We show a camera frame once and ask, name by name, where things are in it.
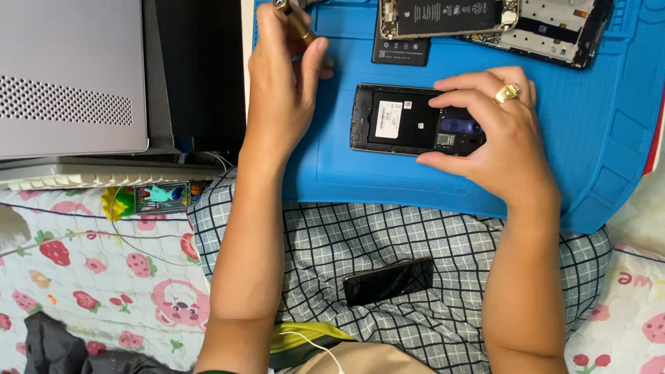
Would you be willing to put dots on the black smartphone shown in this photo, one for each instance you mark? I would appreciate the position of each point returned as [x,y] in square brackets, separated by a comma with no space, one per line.
[389,280]

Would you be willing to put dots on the opened phone with black battery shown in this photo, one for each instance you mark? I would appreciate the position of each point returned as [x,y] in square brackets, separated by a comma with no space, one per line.
[441,15]

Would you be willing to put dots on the grey checked pillow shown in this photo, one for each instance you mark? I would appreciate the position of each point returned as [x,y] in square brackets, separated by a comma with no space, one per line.
[374,233]

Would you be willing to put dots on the red edged object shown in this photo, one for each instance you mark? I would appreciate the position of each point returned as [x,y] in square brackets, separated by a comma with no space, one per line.
[655,135]

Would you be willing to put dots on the loose black phone battery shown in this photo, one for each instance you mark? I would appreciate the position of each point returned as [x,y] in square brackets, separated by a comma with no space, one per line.
[400,53]

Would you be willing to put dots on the dark grey cloth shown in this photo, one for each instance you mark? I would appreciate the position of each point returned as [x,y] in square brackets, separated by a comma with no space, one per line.
[57,348]

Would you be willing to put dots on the yellow green plastic toy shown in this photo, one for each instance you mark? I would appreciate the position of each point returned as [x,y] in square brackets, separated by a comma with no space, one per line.
[117,203]

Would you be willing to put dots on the strawberry print bedsheet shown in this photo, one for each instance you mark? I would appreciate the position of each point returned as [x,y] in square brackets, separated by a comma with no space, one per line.
[93,270]

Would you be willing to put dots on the yellow green shirt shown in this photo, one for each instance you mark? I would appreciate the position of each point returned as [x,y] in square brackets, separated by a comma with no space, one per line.
[301,337]

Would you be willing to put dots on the white ridged plastic tray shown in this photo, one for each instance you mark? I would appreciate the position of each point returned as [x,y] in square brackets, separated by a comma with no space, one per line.
[93,174]

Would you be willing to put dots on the person's left hand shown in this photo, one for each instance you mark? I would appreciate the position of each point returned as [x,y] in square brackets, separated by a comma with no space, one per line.
[275,93]

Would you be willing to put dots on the dismantled phone screen frame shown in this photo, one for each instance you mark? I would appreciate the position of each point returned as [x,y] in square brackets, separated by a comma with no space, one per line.
[561,31]

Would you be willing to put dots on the person's right hand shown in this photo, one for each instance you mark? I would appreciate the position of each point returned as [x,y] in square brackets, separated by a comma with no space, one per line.
[514,145]

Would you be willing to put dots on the gold screwdriver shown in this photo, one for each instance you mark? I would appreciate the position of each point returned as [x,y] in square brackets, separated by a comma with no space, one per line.
[299,23]

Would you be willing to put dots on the blue silicone repair mat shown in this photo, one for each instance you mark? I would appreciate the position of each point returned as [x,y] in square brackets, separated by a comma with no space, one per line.
[597,130]

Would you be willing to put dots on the silver laptop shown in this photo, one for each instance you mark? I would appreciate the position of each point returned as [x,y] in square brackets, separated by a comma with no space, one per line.
[67,62]

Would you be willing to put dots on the clear box of colourful toys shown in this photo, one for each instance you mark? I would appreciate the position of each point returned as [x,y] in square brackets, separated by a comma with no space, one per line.
[161,196]

